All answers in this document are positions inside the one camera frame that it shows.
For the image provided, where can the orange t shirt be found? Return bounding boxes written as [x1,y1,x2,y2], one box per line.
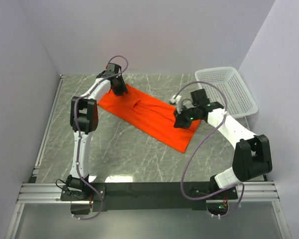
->
[98,85,200,153]

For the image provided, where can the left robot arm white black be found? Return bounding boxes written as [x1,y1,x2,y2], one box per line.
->
[63,63,128,200]

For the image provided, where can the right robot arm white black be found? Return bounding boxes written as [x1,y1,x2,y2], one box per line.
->
[169,89,273,196]

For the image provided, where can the white plastic mesh basket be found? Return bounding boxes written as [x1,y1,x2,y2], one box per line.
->
[195,67,258,118]

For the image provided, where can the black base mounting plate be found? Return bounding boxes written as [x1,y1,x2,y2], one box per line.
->
[59,181,237,212]

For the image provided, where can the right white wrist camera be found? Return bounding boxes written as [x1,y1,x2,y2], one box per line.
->
[169,95,182,114]

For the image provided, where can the aluminium rail frame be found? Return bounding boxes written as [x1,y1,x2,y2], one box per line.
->
[16,74,281,205]

